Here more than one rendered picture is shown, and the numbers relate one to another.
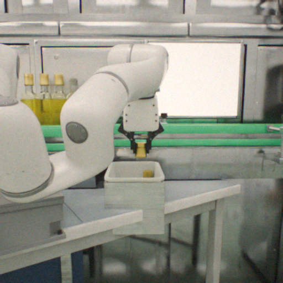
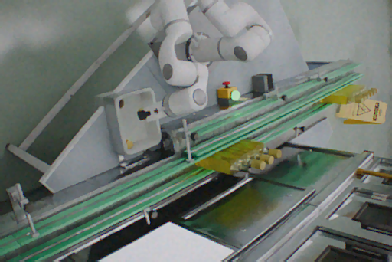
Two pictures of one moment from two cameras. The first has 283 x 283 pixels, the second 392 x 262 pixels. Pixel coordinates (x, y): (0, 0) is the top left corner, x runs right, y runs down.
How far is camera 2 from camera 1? 1.26 m
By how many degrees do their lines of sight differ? 67
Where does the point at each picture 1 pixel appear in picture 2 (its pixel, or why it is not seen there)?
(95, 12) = (309, 238)
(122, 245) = not seen: hidden behind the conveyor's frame
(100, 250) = not seen: hidden behind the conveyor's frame
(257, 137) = (42, 226)
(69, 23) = (311, 211)
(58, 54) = (289, 196)
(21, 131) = not seen: outside the picture
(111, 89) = (172, 10)
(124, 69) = (178, 28)
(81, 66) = (263, 204)
